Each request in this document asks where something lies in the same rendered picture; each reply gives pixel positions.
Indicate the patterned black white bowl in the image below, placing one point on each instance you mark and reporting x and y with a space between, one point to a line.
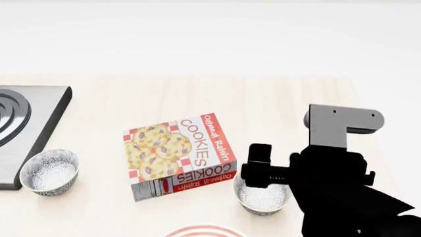
49 172
263 200

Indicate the white plate red rings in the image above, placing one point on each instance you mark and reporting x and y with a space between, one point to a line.
204 232

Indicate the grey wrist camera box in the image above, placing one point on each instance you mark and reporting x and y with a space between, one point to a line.
329 123

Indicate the dark round stove burner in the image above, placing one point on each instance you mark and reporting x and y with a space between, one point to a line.
20 111

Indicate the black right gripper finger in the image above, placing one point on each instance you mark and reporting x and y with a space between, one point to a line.
256 179
260 153

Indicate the oatmeal raisin cookies box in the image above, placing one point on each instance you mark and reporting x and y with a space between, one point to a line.
184 153

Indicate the grey flat cooktop stove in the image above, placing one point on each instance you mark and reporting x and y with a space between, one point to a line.
39 118

